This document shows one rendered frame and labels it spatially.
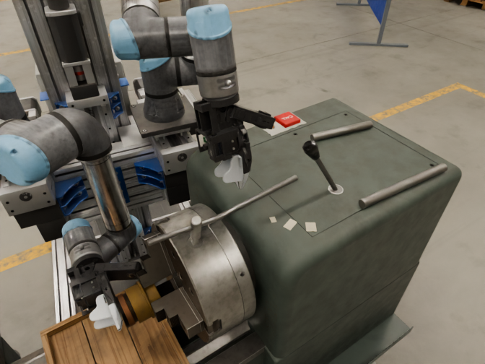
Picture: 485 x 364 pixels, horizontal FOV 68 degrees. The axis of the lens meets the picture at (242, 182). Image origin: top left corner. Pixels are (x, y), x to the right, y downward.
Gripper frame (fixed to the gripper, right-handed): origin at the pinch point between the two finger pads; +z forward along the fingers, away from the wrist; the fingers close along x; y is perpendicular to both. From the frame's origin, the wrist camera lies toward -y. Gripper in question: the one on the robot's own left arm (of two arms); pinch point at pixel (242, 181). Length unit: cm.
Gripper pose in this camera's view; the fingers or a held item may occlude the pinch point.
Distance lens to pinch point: 79.6
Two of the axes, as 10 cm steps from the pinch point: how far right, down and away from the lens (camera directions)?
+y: -8.4, 3.5, -4.2
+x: 5.3, 3.6, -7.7
